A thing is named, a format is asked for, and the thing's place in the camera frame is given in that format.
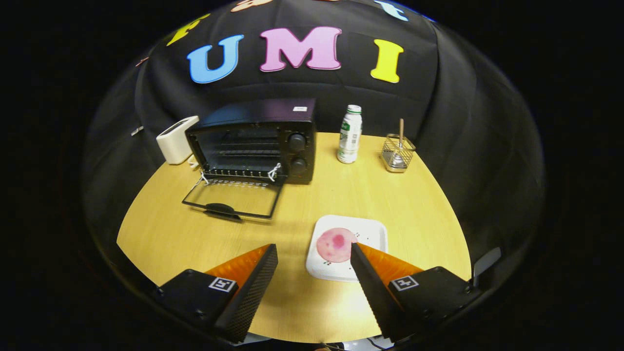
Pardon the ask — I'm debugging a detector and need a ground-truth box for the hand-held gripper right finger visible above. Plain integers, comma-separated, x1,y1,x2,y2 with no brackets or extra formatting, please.
350,242,481,343

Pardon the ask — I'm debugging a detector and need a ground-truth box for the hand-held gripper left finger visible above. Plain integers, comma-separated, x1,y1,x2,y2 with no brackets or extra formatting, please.
154,244,278,344

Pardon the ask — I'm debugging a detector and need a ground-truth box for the white square plate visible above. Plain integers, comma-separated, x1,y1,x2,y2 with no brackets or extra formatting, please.
306,215,389,283

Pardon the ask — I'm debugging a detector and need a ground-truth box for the pink round ham slice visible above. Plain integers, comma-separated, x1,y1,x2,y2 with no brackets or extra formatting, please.
316,227,359,264

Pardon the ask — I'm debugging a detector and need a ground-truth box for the black toaster oven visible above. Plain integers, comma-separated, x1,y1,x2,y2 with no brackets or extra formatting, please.
182,97,317,223

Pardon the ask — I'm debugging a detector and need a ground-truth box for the white bread toaster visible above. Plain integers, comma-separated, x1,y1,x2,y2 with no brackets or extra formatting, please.
156,116,200,165

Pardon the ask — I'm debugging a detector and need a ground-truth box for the white bottle green label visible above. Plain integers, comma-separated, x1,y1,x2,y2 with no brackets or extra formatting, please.
336,104,363,164

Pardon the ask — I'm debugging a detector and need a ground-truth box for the metal wire mesh holder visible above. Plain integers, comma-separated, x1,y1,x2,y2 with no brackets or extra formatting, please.
381,134,417,174

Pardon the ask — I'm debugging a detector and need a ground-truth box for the metal wire oven rack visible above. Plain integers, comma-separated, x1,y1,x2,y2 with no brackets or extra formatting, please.
202,141,286,178

